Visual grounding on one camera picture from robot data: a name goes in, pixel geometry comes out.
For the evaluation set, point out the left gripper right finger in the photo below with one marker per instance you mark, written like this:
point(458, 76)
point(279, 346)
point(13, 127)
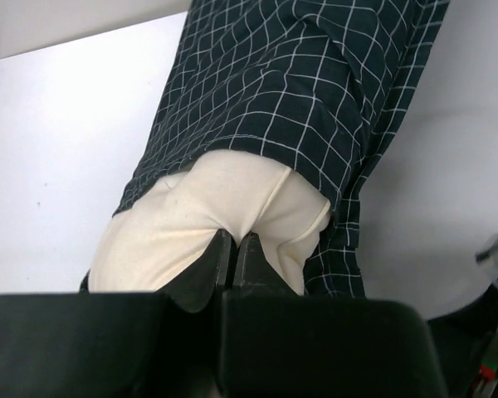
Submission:
point(276, 343)

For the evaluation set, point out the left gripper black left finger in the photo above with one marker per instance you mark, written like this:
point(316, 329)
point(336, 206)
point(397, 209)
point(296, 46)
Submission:
point(114, 345)

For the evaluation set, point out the cream white pillow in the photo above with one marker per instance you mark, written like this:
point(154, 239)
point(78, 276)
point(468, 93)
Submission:
point(170, 226)

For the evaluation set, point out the dark checkered pillowcase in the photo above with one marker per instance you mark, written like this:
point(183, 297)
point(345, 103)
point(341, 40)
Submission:
point(321, 86)

